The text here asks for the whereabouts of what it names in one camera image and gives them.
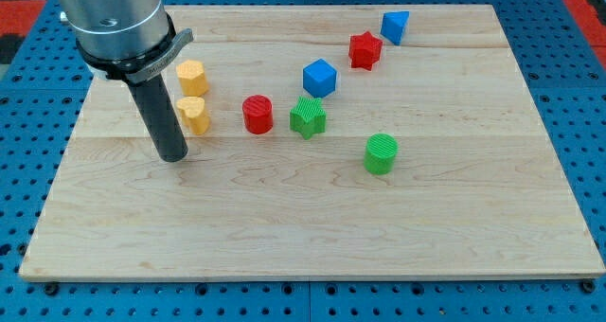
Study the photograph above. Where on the black clamp ring mount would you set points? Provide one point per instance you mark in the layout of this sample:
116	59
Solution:
134	54

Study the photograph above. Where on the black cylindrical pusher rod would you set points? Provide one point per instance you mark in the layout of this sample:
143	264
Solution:
152	100

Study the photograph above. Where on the yellow hexagon block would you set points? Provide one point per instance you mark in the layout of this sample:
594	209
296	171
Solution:
192	78

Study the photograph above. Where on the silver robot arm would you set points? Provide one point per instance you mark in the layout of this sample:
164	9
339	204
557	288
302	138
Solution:
109	15

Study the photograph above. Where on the yellow heart block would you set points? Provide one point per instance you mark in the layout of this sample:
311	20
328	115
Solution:
194	114

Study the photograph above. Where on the red cylinder block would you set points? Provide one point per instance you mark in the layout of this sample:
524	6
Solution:
257	113

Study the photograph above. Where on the green star block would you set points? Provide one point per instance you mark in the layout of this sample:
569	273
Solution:
308	117

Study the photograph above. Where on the blue cube block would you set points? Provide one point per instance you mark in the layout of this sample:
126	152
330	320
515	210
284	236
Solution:
319	78

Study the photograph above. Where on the wooden board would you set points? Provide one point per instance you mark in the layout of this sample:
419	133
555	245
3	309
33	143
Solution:
476	191

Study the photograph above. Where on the red star block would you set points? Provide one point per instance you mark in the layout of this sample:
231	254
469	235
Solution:
364	50

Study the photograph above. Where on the green cylinder block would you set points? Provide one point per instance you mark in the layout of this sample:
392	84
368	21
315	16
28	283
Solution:
380	153

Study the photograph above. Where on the blue triangle block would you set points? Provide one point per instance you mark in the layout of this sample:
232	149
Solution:
394	25

